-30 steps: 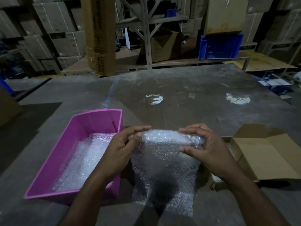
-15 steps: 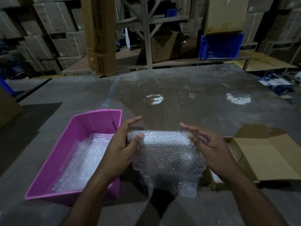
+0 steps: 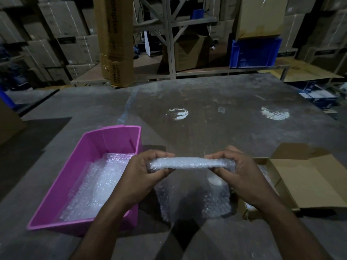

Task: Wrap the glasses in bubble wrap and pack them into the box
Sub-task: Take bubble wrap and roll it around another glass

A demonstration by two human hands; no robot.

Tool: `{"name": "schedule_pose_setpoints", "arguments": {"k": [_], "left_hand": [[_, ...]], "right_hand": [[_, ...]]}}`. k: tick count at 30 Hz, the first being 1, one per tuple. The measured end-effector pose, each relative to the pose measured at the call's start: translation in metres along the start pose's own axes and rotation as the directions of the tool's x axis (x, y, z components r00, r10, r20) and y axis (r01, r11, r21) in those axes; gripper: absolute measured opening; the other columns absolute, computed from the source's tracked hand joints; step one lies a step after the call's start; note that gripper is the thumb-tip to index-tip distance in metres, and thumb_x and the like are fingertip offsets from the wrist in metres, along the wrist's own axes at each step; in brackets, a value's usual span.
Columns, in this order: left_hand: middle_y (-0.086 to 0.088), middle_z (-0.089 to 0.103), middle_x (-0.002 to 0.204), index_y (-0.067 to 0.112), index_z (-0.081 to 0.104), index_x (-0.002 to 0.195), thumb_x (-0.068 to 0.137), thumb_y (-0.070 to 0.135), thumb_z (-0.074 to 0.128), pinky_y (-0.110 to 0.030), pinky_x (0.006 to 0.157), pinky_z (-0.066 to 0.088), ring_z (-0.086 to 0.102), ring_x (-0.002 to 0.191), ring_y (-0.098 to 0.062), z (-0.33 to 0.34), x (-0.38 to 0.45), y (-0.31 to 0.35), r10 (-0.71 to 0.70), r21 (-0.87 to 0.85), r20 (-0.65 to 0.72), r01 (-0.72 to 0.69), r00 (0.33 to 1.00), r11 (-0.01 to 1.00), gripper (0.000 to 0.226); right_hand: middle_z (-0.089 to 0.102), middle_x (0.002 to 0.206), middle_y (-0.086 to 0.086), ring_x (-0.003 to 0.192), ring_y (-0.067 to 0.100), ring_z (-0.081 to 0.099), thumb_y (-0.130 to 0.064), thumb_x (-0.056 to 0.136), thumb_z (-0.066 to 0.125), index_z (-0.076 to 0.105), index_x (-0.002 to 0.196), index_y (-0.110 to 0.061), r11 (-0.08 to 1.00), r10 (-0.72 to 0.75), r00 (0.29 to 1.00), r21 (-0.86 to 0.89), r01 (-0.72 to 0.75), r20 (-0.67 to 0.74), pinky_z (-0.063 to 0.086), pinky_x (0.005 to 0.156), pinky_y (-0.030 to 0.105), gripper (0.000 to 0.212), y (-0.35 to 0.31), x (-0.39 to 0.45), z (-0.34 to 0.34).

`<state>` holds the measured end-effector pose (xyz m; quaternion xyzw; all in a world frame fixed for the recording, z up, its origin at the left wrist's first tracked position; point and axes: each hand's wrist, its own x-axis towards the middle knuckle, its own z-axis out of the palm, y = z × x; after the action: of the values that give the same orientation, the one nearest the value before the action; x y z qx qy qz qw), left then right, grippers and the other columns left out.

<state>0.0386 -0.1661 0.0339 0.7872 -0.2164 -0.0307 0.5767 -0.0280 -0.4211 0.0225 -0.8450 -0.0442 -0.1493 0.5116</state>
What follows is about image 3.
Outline grey metal storage rack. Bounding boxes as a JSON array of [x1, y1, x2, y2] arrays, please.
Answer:
[[70, 0, 291, 86]]

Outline person's left forearm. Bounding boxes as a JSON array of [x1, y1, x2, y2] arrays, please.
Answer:
[[70, 199, 136, 260]]

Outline open brown carton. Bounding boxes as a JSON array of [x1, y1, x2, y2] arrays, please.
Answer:
[[175, 35, 211, 72]]

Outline flat cardboard sheet with tape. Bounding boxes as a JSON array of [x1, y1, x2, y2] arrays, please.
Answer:
[[235, 0, 288, 41]]

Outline white paper sheet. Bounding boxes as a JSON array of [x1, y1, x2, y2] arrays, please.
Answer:
[[144, 31, 151, 57]]

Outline blue plastic container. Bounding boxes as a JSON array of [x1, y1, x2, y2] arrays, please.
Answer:
[[0, 86, 17, 110]]

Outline blue and white product box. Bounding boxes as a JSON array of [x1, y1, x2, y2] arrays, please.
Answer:
[[298, 89, 338, 110]]

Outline flattened printed cardboard sheet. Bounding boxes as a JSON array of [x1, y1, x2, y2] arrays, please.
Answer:
[[259, 58, 345, 82]]

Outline pink plastic bin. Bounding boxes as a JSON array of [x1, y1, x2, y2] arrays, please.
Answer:
[[26, 125, 143, 237]]

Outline blue plastic crate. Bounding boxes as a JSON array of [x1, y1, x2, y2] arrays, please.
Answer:
[[230, 38, 282, 69]]

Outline large brown cardboard carton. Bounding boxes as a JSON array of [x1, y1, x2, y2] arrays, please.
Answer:
[[0, 99, 26, 145]]

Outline small brown cardboard box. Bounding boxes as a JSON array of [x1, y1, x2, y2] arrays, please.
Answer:
[[237, 142, 347, 221]]

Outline glasses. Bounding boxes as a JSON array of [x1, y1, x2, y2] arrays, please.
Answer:
[[146, 156, 236, 224]]

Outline pile of bubble wrap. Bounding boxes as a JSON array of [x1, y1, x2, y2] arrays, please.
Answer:
[[58, 153, 136, 222]]

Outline person's right hand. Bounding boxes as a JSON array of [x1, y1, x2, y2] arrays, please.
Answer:
[[204, 145, 280, 212]]

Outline tall narrow cardboard carton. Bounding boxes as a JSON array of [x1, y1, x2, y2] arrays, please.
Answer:
[[93, 0, 135, 88]]

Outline person's left hand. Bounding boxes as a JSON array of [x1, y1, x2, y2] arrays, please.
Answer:
[[116, 149, 176, 209]]

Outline dark blue product box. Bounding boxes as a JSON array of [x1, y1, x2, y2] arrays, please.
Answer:
[[298, 81, 316, 92]]

